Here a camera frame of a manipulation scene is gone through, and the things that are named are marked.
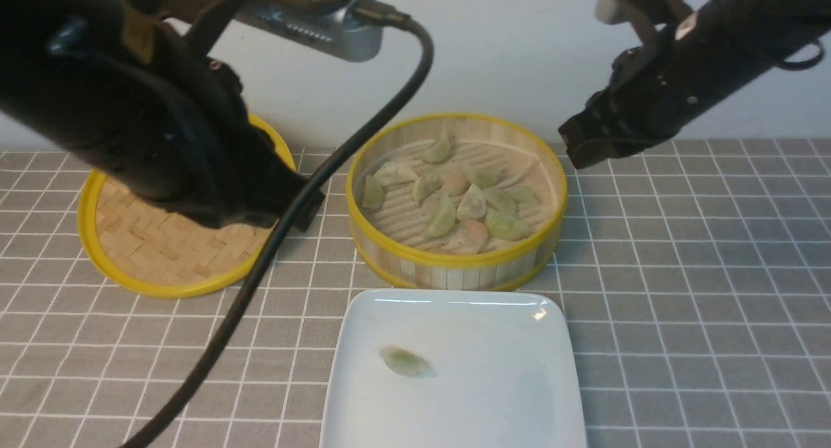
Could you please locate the pale green dumpling centre left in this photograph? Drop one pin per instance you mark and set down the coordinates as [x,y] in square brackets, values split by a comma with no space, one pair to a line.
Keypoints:
[425,185]

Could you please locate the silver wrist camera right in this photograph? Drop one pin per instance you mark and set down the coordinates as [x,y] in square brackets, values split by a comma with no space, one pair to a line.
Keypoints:
[646,17]

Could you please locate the white dumpling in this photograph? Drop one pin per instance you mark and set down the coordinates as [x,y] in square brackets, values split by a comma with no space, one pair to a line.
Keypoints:
[473,204]
[393,173]

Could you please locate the green dumpling at back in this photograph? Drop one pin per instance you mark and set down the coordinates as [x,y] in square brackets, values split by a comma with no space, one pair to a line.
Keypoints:
[440,150]

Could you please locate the green dumpling far left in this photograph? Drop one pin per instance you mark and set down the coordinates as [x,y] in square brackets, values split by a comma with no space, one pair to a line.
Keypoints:
[373,194]

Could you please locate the green dumpling centre back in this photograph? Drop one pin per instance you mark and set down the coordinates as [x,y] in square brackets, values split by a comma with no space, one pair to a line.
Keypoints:
[481,177]

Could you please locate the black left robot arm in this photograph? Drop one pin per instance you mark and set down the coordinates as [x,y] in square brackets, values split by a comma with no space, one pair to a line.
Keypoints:
[113,83]

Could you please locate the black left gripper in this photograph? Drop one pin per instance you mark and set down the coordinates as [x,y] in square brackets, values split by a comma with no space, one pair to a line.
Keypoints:
[184,142]

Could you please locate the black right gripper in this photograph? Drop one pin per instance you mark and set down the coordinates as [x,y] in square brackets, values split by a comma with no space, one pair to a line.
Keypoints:
[654,91]

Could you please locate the grey checkered tablecloth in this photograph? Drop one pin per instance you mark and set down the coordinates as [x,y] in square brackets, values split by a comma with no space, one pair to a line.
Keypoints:
[695,281]

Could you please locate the white dumpling left back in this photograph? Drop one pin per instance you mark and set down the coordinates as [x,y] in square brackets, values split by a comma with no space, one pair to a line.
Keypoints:
[393,173]

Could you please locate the pink dumpling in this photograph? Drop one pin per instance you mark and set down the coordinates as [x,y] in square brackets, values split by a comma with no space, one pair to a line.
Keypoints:
[469,238]
[455,182]

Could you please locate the green dumpling right of centre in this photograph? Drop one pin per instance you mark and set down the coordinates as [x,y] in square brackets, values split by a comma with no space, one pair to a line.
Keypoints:
[500,200]

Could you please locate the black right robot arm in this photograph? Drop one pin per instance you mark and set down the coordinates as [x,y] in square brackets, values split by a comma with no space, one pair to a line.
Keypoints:
[751,37]

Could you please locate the white dumpling centre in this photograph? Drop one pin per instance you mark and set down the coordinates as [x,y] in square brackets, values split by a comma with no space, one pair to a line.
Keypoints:
[473,204]

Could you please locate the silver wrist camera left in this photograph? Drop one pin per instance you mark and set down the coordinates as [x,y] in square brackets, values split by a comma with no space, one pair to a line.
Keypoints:
[340,33]

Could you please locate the bamboo steamer basket yellow rim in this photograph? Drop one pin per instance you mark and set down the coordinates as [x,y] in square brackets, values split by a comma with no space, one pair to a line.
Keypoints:
[391,241]

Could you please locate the green dumpling front right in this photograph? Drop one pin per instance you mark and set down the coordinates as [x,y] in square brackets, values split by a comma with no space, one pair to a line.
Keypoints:
[501,225]

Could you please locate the white square plate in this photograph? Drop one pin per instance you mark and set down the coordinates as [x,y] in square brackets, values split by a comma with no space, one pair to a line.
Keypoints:
[502,373]

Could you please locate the small green dumpling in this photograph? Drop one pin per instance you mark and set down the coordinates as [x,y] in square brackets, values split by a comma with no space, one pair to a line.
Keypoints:
[403,362]

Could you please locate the pink dumpling front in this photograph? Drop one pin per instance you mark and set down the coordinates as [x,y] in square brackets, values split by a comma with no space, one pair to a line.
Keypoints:
[469,238]

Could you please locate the pink dumpling centre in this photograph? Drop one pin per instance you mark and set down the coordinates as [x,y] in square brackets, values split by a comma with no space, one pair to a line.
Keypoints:
[455,182]

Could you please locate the green dumpling centre front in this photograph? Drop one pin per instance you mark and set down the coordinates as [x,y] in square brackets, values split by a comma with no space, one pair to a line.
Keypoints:
[443,220]

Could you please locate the bamboo steamer lid yellow rim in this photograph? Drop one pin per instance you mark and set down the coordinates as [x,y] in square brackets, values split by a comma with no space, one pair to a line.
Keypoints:
[157,254]

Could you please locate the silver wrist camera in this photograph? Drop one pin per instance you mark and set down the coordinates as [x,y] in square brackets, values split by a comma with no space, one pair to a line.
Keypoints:
[340,33]
[646,17]

